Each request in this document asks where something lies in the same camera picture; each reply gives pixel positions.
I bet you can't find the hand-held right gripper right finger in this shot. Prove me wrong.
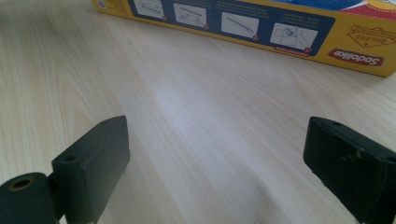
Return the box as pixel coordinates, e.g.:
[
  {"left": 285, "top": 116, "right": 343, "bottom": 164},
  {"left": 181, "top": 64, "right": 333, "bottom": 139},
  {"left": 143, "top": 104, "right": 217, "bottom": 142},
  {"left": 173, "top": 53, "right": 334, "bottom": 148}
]
[{"left": 303, "top": 116, "right": 396, "bottom": 224}]

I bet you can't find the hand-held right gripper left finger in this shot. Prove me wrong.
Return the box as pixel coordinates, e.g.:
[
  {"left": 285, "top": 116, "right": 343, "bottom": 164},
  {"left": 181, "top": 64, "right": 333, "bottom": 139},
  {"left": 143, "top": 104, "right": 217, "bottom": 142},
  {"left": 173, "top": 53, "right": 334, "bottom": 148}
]
[{"left": 50, "top": 115, "right": 131, "bottom": 224}]

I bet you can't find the yellow and blue cardboard box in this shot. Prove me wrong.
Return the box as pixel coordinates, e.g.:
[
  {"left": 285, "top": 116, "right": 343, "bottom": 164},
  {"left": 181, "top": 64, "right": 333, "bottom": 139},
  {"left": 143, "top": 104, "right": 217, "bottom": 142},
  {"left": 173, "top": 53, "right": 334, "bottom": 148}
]
[{"left": 92, "top": 0, "right": 396, "bottom": 78}]

